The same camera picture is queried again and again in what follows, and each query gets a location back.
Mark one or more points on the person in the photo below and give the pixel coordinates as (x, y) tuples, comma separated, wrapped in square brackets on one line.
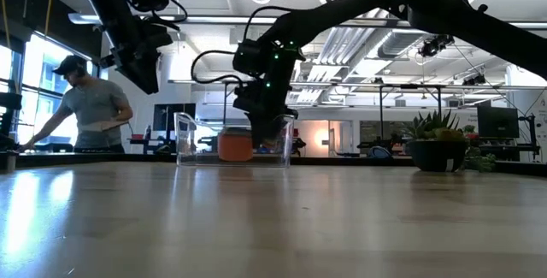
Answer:
[(94, 107)]

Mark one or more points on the potted succulent plant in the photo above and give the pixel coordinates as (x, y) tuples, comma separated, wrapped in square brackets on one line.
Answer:
[(436, 154)]

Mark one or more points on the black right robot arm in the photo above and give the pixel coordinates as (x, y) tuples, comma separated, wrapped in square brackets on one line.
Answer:
[(427, 8)]

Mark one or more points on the black monitor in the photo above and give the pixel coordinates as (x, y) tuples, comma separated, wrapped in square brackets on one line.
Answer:
[(498, 122), (164, 117)]

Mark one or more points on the clear plastic basket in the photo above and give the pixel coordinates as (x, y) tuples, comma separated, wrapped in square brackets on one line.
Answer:
[(192, 141)]

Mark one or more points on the black ceiling camera rig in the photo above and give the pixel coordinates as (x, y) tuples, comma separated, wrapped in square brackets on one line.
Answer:
[(436, 45)]

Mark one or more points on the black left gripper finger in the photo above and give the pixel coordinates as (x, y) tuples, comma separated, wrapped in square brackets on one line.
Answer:
[(151, 75), (139, 77)]

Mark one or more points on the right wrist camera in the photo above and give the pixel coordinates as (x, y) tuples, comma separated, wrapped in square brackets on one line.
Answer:
[(247, 57)]

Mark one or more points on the white and blue helmet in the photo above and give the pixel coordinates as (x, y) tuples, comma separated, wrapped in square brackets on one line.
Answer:
[(378, 153)]

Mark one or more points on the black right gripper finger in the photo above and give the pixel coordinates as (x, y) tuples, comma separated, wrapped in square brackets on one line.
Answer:
[(281, 130), (261, 131)]

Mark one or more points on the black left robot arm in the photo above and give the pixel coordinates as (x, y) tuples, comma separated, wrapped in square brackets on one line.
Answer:
[(107, 4)]

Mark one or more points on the orange measuring cup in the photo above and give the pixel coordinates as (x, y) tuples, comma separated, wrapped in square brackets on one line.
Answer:
[(235, 145)]

